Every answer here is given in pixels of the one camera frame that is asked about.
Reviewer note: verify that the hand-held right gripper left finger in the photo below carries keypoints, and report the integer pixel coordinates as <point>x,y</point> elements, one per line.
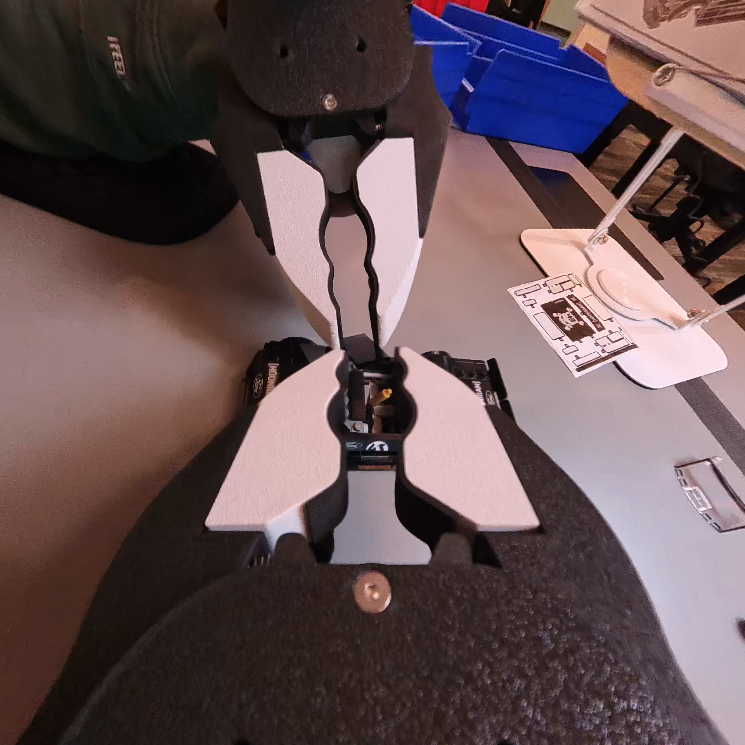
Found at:
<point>279,460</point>

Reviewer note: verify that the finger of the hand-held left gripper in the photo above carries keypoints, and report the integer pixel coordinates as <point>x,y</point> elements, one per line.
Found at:
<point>396,221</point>
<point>297,221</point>

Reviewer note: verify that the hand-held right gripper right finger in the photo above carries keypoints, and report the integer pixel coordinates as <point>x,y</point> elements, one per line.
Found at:
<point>466,460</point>

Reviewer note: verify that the black lego car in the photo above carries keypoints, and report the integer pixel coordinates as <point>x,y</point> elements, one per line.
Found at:
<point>265,370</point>

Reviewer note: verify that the lego instruction booklet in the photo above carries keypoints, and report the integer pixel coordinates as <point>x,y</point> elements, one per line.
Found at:
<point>687,35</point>

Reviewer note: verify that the person's left forearm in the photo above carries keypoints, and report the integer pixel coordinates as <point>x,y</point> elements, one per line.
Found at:
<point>93,70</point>

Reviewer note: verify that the clear lego windshield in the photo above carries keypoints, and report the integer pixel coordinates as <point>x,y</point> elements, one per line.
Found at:
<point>710,495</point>

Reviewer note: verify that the blue storage bin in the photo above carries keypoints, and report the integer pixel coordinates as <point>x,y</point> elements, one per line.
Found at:
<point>547,93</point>
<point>448,58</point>

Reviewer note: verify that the sticker sheet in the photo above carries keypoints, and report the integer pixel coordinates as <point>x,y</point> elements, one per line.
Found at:
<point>570,320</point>

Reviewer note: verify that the white booklet stand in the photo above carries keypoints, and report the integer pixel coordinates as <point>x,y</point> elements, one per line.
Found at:
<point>652,326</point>

